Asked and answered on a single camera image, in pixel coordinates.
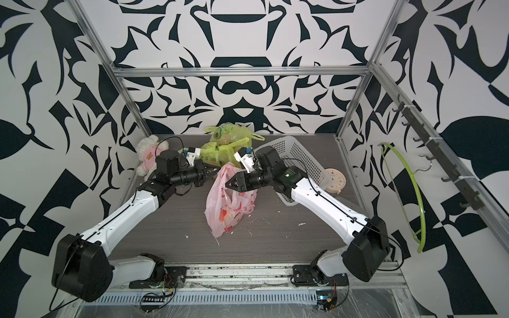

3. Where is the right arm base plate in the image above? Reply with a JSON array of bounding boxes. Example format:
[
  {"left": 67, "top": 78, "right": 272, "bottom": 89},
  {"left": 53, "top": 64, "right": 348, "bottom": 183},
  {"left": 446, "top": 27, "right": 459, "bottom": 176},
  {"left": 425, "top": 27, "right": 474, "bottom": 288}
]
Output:
[{"left": 290, "top": 265, "right": 349, "bottom": 287}]

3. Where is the yellow fruit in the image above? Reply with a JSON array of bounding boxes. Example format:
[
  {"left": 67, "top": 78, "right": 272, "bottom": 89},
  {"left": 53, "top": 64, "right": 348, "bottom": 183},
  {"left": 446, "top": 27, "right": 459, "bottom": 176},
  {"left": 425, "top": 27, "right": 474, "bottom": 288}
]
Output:
[{"left": 219, "top": 209, "right": 231, "bottom": 225}]

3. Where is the white perforated plastic basket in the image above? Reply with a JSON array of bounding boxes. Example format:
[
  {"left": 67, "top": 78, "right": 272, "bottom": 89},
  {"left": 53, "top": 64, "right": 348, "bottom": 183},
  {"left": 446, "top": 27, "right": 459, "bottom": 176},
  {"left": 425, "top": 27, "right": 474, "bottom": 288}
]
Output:
[{"left": 254, "top": 136, "right": 332, "bottom": 190}]

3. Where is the green hoop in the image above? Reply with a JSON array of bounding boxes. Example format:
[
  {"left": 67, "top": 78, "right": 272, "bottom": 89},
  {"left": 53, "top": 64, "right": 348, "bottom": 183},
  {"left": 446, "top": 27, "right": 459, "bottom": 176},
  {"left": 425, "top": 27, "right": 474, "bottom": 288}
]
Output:
[{"left": 379, "top": 143, "right": 427, "bottom": 254}]

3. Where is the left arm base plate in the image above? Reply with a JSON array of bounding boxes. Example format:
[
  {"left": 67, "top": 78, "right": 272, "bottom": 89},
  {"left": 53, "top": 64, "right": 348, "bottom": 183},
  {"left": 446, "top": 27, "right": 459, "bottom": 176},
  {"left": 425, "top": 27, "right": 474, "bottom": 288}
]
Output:
[{"left": 129, "top": 266, "right": 188, "bottom": 289}]

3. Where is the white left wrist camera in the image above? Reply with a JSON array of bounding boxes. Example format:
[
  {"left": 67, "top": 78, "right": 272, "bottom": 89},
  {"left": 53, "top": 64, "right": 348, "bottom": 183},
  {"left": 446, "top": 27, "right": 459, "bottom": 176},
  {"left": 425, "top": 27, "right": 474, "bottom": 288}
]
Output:
[{"left": 183, "top": 147, "right": 201, "bottom": 167}]

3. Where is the green circuit board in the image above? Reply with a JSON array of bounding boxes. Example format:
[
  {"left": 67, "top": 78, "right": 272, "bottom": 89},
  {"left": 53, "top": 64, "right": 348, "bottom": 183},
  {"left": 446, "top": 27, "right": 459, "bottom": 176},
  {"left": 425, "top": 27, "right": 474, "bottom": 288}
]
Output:
[{"left": 315, "top": 290, "right": 337, "bottom": 311}]

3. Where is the black wall hook rail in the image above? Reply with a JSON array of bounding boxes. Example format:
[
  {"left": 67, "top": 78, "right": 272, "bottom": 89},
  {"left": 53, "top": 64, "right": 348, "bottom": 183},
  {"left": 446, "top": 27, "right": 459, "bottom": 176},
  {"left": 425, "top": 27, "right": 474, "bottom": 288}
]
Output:
[{"left": 394, "top": 95, "right": 485, "bottom": 211}]

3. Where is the pink apple print plastic bag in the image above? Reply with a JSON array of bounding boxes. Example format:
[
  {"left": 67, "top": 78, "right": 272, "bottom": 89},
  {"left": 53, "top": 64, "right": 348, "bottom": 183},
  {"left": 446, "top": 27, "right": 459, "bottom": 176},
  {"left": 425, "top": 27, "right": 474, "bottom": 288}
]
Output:
[{"left": 204, "top": 163, "right": 257, "bottom": 238}]

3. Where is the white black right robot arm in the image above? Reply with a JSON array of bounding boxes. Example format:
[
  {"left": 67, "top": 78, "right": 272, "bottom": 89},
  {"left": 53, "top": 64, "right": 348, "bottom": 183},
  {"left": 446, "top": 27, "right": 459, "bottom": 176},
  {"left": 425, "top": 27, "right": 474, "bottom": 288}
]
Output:
[{"left": 226, "top": 147, "right": 390, "bottom": 284}]

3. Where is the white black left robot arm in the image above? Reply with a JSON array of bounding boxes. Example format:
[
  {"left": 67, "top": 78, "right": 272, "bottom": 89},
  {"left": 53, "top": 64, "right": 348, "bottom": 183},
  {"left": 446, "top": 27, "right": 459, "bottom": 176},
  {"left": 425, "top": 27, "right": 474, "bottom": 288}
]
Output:
[{"left": 52, "top": 150, "right": 220, "bottom": 302}]

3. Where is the beige round perforated disc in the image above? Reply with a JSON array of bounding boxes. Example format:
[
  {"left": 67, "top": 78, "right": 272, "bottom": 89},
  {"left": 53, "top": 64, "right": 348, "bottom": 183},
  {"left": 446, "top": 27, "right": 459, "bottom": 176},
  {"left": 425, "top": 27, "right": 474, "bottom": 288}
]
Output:
[{"left": 326, "top": 168, "right": 347, "bottom": 194}]

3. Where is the green avocado print plastic bag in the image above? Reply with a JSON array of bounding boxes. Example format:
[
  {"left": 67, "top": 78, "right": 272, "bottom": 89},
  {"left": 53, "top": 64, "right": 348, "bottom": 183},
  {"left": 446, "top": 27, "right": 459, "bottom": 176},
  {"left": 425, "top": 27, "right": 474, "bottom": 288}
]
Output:
[{"left": 205, "top": 123, "right": 265, "bottom": 149}]

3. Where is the black connector block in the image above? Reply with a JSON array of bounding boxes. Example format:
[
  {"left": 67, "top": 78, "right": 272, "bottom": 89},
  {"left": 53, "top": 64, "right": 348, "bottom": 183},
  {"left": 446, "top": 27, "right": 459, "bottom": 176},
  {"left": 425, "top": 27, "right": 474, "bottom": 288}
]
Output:
[{"left": 139, "top": 293, "right": 176, "bottom": 313}]

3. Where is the white plush bear pink shirt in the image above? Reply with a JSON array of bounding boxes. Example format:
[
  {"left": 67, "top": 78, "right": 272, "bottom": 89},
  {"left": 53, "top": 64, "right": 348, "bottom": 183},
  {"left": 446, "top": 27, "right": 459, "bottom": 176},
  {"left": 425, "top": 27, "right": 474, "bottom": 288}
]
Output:
[{"left": 135, "top": 135, "right": 169, "bottom": 181}]

